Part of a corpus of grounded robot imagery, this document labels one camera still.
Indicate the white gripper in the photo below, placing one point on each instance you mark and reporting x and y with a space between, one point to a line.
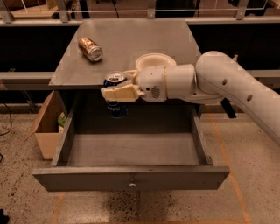
150 83

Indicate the blue pepsi can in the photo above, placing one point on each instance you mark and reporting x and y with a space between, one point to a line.
115 108

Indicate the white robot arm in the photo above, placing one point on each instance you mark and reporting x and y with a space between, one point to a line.
214 78

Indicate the gold brown soda can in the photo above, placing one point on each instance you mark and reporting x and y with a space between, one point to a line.
90 49

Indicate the grey open top drawer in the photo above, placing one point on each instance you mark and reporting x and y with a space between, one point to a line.
158 145

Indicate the metal drawer knob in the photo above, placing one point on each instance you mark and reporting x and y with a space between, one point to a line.
132 184

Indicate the white paper bowl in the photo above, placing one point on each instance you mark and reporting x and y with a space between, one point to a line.
154 59

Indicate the grey cabinet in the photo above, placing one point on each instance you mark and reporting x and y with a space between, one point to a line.
122 42

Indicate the green bag in box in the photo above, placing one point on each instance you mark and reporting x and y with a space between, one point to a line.
62 119

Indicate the cardboard box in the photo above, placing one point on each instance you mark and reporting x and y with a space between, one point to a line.
45 127

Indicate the clear sanitizer bottle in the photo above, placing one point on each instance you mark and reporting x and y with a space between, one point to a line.
235 58

